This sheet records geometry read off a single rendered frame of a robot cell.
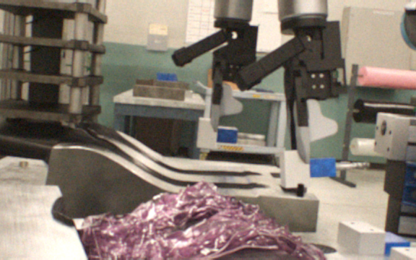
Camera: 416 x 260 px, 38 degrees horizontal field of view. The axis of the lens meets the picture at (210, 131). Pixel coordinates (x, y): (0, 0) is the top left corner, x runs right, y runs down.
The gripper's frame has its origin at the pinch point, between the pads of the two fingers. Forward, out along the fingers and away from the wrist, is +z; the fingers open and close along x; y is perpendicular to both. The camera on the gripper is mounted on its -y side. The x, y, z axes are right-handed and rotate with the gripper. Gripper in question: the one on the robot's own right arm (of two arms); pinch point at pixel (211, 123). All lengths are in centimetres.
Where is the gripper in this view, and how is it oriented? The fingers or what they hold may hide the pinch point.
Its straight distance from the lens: 118.5
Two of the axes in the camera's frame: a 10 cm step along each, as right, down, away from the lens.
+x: -0.3, -1.0, 9.9
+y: 10.0, 0.9, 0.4
